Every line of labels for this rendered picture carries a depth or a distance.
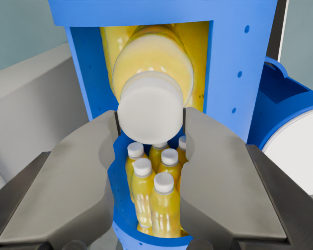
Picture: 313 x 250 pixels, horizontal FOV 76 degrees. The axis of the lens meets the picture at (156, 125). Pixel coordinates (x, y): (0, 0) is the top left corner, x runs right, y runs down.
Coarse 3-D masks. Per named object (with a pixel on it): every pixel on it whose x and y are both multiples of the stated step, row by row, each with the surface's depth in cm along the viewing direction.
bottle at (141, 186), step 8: (152, 168) 45; (136, 176) 44; (144, 176) 43; (152, 176) 44; (136, 184) 44; (144, 184) 43; (152, 184) 44; (136, 192) 44; (144, 192) 44; (136, 200) 46; (144, 200) 45; (136, 208) 48; (144, 208) 46; (144, 216) 48; (144, 224) 50
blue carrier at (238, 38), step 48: (48, 0) 22; (96, 0) 17; (144, 0) 16; (192, 0) 16; (240, 0) 17; (96, 48) 37; (240, 48) 19; (96, 96) 39; (240, 96) 23; (144, 144) 56; (144, 240) 35
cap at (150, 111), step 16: (144, 80) 11; (160, 80) 11; (128, 96) 11; (144, 96) 11; (160, 96) 11; (176, 96) 11; (128, 112) 11; (144, 112) 11; (160, 112) 11; (176, 112) 11; (128, 128) 12; (144, 128) 12; (160, 128) 12; (176, 128) 12
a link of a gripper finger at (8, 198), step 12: (24, 168) 8; (36, 168) 8; (12, 180) 7; (24, 180) 7; (0, 192) 7; (12, 192) 7; (24, 192) 7; (0, 204) 6; (12, 204) 6; (0, 216) 6; (0, 228) 6
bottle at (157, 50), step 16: (144, 32) 17; (160, 32) 16; (176, 32) 22; (128, 48) 14; (144, 48) 13; (160, 48) 13; (176, 48) 14; (128, 64) 13; (144, 64) 13; (160, 64) 13; (176, 64) 13; (112, 80) 15; (128, 80) 12; (176, 80) 13; (192, 80) 15
